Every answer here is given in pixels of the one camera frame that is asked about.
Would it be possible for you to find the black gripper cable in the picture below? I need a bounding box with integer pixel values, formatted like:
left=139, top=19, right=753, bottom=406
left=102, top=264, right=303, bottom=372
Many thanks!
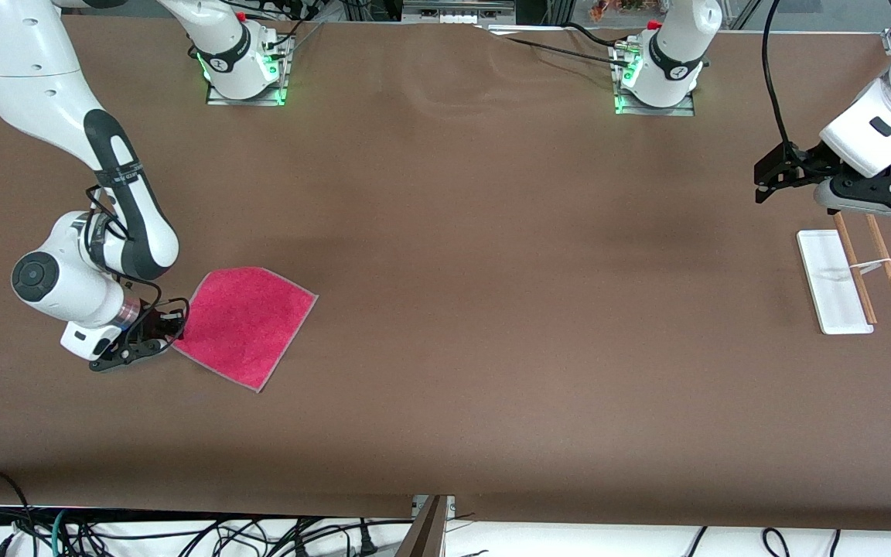
left=760, top=0, right=802, bottom=155
left=84, top=184, right=164, bottom=310

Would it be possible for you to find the black left camera mount bracket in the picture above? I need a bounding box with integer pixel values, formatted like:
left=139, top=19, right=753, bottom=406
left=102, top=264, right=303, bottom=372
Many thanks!
left=832, top=151, right=891, bottom=221

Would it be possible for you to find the white flat strip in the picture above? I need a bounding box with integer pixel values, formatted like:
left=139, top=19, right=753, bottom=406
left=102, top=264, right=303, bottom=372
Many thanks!
left=484, top=25, right=572, bottom=37

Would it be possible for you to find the brown table cover sheet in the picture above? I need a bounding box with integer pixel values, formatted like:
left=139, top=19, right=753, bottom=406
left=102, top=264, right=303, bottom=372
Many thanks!
left=0, top=15, right=891, bottom=532

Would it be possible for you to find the black right camera mount bracket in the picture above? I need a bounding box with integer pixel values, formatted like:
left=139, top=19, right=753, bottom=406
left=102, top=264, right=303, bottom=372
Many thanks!
left=90, top=337, right=174, bottom=374

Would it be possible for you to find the teal cable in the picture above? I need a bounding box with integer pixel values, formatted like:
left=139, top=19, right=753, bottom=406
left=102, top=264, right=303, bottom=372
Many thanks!
left=51, top=508, right=75, bottom=557

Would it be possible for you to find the grey metal table bracket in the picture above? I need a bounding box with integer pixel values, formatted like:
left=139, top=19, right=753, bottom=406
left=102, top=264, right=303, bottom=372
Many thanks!
left=394, top=495, right=456, bottom=557

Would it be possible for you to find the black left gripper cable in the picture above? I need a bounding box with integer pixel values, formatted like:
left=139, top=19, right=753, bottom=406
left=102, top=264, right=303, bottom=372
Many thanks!
left=760, top=0, right=802, bottom=155

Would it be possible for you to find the wooden towel rack white base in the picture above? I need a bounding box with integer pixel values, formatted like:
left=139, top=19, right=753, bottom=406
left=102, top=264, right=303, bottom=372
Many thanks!
left=796, top=210, right=891, bottom=336

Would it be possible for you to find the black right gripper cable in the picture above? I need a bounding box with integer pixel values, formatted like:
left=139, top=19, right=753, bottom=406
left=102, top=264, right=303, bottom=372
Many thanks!
left=84, top=184, right=164, bottom=310

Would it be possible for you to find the pink red cloth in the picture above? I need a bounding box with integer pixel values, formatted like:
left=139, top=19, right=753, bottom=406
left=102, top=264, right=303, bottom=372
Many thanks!
left=172, top=266, right=319, bottom=394

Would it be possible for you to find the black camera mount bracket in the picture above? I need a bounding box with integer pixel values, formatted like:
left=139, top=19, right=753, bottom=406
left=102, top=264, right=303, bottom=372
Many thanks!
left=90, top=337, right=174, bottom=374
left=832, top=151, right=891, bottom=221

